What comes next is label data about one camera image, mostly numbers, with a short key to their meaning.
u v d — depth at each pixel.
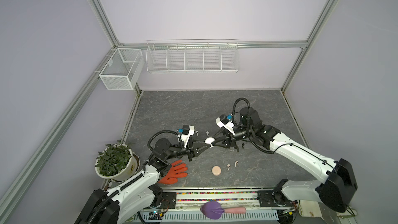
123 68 1.02
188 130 0.61
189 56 1.00
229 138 0.61
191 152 0.62
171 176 0.80
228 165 0.84
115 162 0.70
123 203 0.43
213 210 0.69
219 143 0.64
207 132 0.97
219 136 0.67
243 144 0.91
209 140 0.65
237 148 0.91
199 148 0.68
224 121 0.59
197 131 0.97
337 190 0.39
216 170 0.81
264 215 0.71
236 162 0.85
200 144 0.65
